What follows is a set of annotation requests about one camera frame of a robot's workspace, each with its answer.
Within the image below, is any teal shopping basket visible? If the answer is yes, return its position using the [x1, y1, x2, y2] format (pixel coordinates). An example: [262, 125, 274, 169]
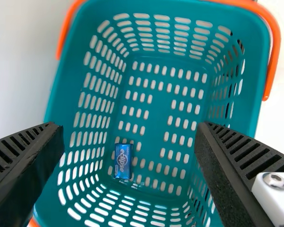
[28, 0, 282, 227]

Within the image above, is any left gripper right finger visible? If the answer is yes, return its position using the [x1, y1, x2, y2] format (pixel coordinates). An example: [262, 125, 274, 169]
[194, 121, 284, 227]

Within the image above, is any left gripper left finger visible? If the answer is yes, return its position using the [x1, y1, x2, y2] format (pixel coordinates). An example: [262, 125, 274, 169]
[0, 121, 65, 227]

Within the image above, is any small blue box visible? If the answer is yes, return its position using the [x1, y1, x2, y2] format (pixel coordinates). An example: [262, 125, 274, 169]
[113, 142, 134, 180]

